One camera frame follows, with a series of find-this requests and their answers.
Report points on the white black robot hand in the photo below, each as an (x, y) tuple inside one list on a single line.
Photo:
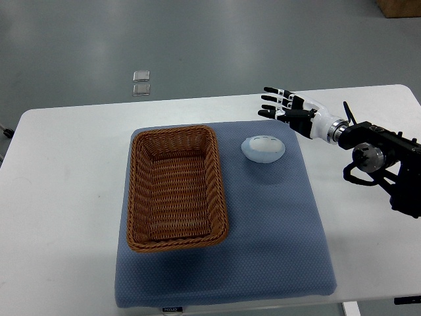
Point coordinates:
[(304, 115)]

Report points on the light blue plush toy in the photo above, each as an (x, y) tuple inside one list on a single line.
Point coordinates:
[(263, 149)]

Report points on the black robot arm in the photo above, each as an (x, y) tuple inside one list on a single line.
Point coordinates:
[(385, 158)]

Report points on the brown wicker basket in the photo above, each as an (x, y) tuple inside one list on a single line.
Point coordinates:
[(176, 197)]

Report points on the blue quilted mat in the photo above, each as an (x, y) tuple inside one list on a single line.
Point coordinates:
[(275, 248)]

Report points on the brown cardboard box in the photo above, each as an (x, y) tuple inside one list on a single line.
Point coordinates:
[(399, 8)]

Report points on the lower metal floor plate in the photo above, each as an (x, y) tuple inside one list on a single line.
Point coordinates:
[(141, 89)]

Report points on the metal floor plate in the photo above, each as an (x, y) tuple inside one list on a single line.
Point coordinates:
[(141, 89), (141, 76)]

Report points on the upper metal floor plate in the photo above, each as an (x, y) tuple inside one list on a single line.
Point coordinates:
[(141, 76)]

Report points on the white table leg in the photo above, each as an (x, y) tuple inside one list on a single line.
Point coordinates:
[(351, 308)]

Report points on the black caster at left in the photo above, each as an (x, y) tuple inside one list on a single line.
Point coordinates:
[(9, 133)]

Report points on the black table bracket right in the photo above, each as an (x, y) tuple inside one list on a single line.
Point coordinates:
[(407, 300)]

